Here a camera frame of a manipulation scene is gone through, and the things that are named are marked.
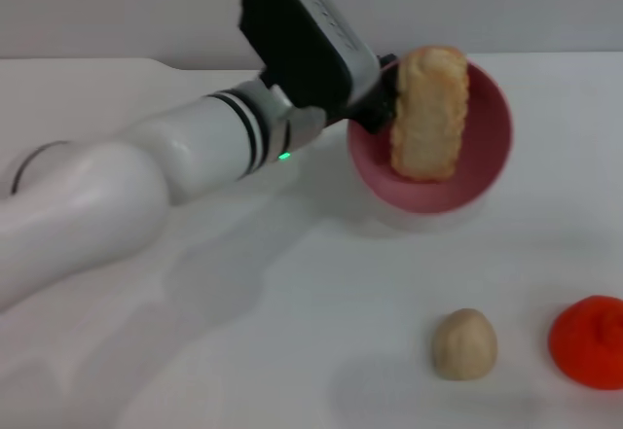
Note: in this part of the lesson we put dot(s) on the orange-red swirl bun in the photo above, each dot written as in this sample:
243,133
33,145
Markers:
589,344

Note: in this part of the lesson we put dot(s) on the left wrist camera housing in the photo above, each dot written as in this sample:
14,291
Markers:
302,35

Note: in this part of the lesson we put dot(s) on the pink plastic bowl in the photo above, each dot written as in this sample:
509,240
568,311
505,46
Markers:
467,156

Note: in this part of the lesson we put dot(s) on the ridged orange bread loaf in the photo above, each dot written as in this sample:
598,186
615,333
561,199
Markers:
428,117

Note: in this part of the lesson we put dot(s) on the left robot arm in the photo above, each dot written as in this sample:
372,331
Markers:
121,181

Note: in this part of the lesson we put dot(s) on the beige round bun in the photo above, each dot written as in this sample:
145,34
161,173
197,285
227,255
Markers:
465,345

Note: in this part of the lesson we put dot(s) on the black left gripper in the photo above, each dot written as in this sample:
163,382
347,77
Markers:
375,98

